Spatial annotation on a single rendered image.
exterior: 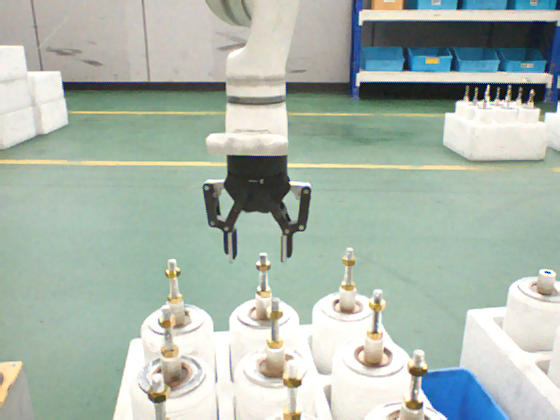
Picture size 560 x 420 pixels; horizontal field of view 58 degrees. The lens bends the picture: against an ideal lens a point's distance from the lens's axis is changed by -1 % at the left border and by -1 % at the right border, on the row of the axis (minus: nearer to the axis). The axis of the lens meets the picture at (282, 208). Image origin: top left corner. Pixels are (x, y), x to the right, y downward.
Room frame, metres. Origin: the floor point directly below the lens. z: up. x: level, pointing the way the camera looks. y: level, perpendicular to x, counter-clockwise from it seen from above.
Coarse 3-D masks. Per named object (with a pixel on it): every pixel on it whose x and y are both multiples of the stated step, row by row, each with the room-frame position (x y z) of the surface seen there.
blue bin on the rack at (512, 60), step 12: (492, 48) 5.17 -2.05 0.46; (504, 48) 5.26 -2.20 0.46; (516, 48) 5.25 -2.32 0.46; (528, 48) 5.21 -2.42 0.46; (504, 60) 4.85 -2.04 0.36; (516, 60) 5.24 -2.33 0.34; (528, 60) 5.16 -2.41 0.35; (540, 60) 4.91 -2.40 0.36; (516, 72) 4.79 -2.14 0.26; (528, 72) 4.79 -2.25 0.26; (540, 72) 4.78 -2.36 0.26
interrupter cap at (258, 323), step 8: (248, 304) 0.63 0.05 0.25; (280, 304) 0.63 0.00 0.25; (240, 312) 0.61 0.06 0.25; (248, 312) 0.61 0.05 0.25; (288, 312) 0.61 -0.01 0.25; (240, 320) 0.59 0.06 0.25; (248, 320) 0.59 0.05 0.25; (256, 320) 0.59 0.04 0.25; (264, 320) 0.59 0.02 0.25; (280, 320) 0.59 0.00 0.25; (288, 320) 0.60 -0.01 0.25; (256, 328) 0.58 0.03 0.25; (264, 328) 0.58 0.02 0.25
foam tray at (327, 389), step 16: (224, 336) 0.67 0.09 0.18; (304, 336) 0.67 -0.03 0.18; (384, 336) 0.67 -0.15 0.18; (128, 352) 0.62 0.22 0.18; (224, 352) 0.62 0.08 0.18; (304, 352) 0.62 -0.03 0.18; (128, 368) 0.59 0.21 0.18; (224, 368) 0.59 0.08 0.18; (128, 384) 0.55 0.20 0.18; (224, 384) 0.55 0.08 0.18; (320, 384) 0.55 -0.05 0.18; (128, 400) 0.52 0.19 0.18; (224, 400) 0.52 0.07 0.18; (320, 400) 0.52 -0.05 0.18; (128, 416) 0.49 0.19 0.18; (224, 416) 0.49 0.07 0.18; (320, 416) 0.49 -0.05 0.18
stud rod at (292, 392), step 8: (288, 368) 0.38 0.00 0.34; (296, 368) 0.38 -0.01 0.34; (288, 376) 0.38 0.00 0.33; (296, 376) 0.38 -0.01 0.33; (288, 392) 0.38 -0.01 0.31; (296, 392) 0.38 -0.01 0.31; (288, 400) 0.38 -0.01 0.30; (296, 400) 0.38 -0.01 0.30; (288, 408) 0.38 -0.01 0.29; (296, 408) 0.38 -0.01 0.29
